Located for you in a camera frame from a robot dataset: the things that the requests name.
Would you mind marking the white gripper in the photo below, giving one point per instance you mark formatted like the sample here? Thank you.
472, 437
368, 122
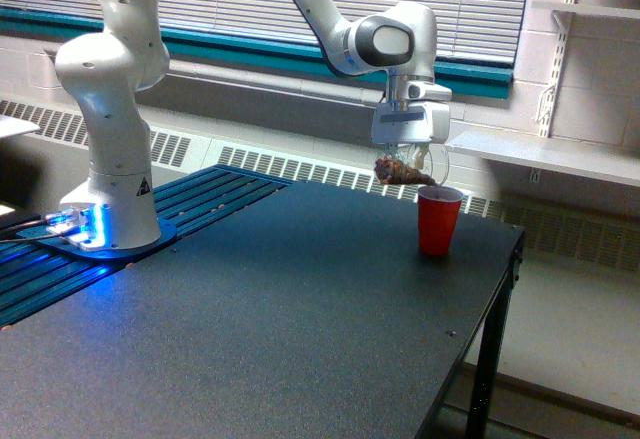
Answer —
414, 111

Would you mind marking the clear plastic cup with nuts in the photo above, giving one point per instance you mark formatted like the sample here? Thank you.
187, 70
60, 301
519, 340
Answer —
400, 171

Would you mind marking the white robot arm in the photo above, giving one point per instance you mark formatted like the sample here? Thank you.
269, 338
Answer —
104, 71

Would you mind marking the red plastic cup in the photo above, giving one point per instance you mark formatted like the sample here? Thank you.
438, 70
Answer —
438, 210

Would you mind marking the black table leg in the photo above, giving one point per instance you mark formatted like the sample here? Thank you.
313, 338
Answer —
490, 348

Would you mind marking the white radiator vent cover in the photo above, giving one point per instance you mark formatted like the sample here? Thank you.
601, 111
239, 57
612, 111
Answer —
551, 231

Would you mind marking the white object at left edge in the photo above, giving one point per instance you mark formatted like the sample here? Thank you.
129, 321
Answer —
10, 127

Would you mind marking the blue slotted mounting plate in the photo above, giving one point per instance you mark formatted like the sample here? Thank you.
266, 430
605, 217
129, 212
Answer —
36, 273

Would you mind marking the white upper wall shelf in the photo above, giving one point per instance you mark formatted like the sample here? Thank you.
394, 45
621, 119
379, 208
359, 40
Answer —
588, 10

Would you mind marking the white wall shelf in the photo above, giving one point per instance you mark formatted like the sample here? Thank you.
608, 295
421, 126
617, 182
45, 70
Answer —
557, 155
588, 10

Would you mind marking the white lower wall shelf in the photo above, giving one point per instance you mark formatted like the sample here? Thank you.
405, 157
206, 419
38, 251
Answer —
557, 155

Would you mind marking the white shelf bracket rail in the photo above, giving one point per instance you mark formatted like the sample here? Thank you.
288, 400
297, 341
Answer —
562, 15

